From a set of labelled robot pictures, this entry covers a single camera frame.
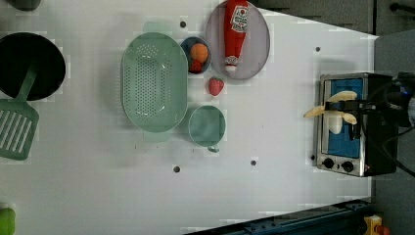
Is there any black toaster oven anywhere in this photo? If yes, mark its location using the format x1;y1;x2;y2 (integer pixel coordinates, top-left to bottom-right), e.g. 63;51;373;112
315;72;400;177

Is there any green slotted spatula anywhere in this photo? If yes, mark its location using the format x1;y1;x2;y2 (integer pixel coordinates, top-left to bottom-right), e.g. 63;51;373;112
0;62;39;161

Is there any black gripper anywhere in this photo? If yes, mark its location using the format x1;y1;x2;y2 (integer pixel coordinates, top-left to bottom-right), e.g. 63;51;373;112
325;100;389;141

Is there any red toy fruit in bowl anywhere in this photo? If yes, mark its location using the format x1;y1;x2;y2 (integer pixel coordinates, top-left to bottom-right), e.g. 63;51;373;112
189;60;203;73

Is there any yellow toy object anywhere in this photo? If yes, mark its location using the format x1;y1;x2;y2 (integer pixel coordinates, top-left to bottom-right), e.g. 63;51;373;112
363;214;391;235

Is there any orange toy fruit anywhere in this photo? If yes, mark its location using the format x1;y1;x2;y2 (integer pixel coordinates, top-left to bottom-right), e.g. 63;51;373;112
190;43;208;63

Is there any grey round plate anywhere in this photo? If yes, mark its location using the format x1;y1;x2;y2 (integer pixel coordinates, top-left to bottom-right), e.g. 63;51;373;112
206;2;270;79

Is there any green oval colander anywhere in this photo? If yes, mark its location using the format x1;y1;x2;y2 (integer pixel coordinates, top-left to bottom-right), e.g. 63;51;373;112
121;32;188;133

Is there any toy strawberry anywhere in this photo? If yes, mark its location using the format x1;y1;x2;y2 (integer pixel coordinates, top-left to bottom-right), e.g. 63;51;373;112
208;77;225;96

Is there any red ketchup bottle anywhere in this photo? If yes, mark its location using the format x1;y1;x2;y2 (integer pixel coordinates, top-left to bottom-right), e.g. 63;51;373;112
223;0;249;72

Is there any small blue bowl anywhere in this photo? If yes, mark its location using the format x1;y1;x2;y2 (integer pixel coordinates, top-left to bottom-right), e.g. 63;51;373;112
181;36;211;74

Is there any green mug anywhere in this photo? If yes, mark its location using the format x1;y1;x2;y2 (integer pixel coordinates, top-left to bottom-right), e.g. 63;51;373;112
188;106;226;153

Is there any black round pot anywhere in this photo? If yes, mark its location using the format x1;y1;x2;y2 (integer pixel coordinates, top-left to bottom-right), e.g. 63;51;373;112
0;32;67;101

